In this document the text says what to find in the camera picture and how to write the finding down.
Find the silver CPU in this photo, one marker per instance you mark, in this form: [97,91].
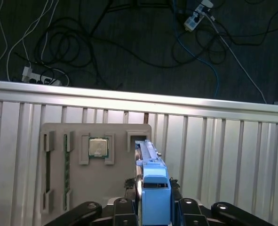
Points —
[98,147]

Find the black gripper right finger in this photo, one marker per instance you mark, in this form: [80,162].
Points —
[190,212]

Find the hard disk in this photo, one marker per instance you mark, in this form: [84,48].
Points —
[156,202]

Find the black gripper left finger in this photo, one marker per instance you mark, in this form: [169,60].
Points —
[123,212]

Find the grey parts rack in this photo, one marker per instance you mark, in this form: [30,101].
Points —
[98,181]

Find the green RAM stick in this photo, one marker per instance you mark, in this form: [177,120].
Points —
[66,164]

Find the white power strip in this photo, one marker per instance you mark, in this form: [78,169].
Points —
[195,18]
[35,76]

